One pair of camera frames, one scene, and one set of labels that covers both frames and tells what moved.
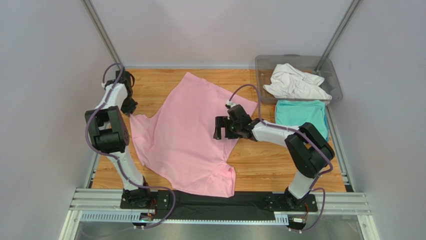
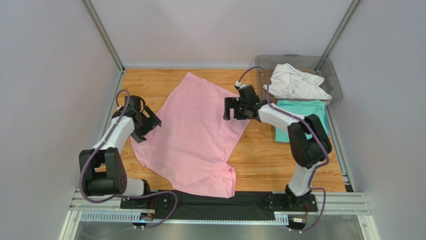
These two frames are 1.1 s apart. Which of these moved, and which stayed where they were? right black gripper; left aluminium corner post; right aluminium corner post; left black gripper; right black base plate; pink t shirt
Moved: left black gripper; right black gripper
Stayed: left aluminium corner post; right aluminium corner post; right black base plate; pink t shirt
